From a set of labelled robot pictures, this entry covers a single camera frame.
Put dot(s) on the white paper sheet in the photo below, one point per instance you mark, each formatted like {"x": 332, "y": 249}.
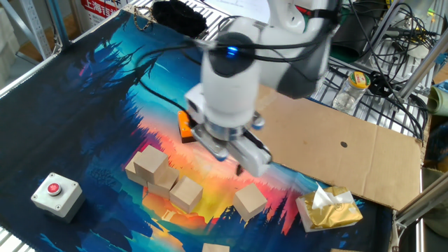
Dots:
{"x": 245, "y": 8}

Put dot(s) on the red pen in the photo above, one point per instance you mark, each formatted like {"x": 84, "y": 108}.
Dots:
{"x": 302, "y": 10}

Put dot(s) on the blue-grey metal post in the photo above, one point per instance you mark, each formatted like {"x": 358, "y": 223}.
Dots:
{"x": 57, "y": 21}

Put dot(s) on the grey perforated metal upright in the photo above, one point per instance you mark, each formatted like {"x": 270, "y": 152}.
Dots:
{"x": 35, "y": 28}

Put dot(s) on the green cutting mat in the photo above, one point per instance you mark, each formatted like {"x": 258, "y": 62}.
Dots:
{"x": 344, "y": 56}

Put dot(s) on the slanted aluminium profile post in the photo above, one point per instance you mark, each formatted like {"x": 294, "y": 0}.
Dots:
{"x": 420, "y": 70}

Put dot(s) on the black power plug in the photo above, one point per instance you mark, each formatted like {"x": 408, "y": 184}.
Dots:
{"x": 379, "y": 84}

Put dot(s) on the green rolled sheet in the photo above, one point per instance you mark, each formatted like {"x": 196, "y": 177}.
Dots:
{"x": 439, "y": 101}

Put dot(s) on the glass jar with yellow lid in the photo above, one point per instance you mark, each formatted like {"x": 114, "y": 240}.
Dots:
{"x": 346, "y": 96}

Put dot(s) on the orange emergency stop button box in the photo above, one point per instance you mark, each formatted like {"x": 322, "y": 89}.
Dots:
{"x": 183, "y": 129}

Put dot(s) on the grey box with red button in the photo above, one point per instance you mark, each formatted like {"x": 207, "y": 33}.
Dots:
{"x": 59, "y": 199}

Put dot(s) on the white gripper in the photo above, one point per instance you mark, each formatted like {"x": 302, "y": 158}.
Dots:
{"x": 253, "y": 159}

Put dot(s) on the white box with red print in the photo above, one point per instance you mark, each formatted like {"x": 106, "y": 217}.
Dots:
{"x": 99, "y": 8}

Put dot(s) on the aluminium profile bar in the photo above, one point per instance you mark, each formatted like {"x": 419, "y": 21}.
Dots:
{"x": 420, "y": 204}

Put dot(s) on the silver table edge rail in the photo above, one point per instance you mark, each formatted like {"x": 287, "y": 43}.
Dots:
{"x": 14, "y": 83}

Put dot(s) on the light wooden cube block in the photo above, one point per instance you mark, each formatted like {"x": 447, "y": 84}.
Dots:
{"x": 132, "y": 175}
{"x": 187, "y": 196}
{"x": 215, "y": 248}
{"x": 249, "y": 202}
{"x": 150, "y": 162}
{"x": 166, "y": 185}

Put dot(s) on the colourful forest print mat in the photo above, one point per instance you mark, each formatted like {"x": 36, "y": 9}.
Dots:
{"x": 42, "y": 140}

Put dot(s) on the gold tissue pack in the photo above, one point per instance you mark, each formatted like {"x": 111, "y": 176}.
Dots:
{"x": 329, "y": 213}

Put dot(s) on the flat brown cardboard sheet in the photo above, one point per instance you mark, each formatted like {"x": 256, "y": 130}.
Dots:
{"x": 350, "y": 157}

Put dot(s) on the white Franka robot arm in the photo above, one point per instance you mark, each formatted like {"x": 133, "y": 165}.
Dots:
{"x": 231, "y": 98}

